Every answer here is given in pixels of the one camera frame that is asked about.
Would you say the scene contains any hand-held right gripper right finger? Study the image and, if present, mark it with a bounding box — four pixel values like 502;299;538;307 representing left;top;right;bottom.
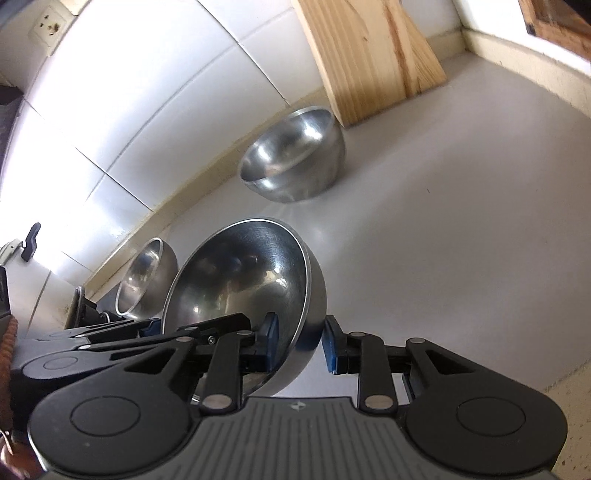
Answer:
323;316;468;413

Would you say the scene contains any white wall socket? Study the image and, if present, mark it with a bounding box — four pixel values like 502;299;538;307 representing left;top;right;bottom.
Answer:
28;4;75;44

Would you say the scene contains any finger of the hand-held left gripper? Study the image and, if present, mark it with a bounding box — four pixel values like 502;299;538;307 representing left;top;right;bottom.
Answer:
78;313;253;359
34;318;165;345

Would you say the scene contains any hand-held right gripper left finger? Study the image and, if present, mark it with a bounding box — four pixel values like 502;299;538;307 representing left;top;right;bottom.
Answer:
124;313;280;412

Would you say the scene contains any brown knitted cloth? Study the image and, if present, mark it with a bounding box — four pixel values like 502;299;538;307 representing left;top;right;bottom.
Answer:
0;318;19;377

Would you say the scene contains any brown wooden window frame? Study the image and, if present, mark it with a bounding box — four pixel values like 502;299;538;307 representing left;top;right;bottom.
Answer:
518;0;591;58

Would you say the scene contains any wooden knife block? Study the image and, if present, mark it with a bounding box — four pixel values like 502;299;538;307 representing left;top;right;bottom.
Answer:
292;0;448;128

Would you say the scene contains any stainless steel bowl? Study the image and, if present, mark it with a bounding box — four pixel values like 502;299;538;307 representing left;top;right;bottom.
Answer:
163;217;328;399
238;106;347;204
115;237;179;320

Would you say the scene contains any aluminium pressure cooker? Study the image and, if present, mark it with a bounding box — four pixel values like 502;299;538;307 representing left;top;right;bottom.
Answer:
0;222;52;326

